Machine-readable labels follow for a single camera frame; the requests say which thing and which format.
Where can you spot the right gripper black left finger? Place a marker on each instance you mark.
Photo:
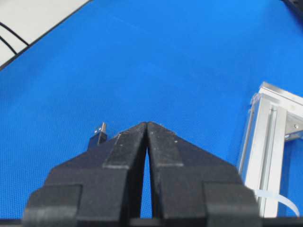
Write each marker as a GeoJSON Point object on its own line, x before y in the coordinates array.
{"type": "Point", "coordinates": [98, 188]}

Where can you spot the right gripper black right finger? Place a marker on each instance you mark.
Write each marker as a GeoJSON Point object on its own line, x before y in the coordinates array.
{"type": "Point", "coordinates": [193, 188]}

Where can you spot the white zip tie loop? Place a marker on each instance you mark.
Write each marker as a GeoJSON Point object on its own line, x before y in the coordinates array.
{"type": "Point", "coordinates": [279, 198]}

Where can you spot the blue table cloth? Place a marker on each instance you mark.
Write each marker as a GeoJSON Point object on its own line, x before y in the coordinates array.
{"type": "Point", "coordinates": [189, 65]}

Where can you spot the silver aluminium extrusion frame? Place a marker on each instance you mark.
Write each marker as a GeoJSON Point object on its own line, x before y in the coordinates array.
{"type": "Point", "coordinates": [274, 118]}

